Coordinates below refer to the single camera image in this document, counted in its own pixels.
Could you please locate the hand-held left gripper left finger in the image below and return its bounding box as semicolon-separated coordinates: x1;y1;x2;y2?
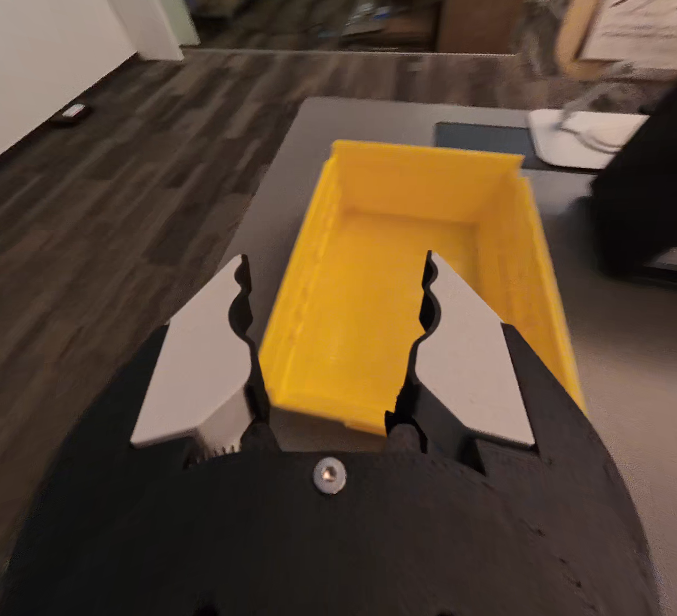
129;254;270;450

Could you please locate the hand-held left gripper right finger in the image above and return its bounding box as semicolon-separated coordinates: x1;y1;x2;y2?
407;250;536;451

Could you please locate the yellow plastic bin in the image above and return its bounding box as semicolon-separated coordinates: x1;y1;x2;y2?
258;139;587;437

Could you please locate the black drawer cabinet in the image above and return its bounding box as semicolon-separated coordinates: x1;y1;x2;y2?
590;90;677;286

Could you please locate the dark rectangular desk pad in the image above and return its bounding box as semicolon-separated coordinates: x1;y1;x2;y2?
434;122;536;167

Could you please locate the small black floor device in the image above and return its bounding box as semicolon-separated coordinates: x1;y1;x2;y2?
50;103;93;128

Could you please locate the instruction poster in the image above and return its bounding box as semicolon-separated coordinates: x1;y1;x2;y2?
579;0;677;69

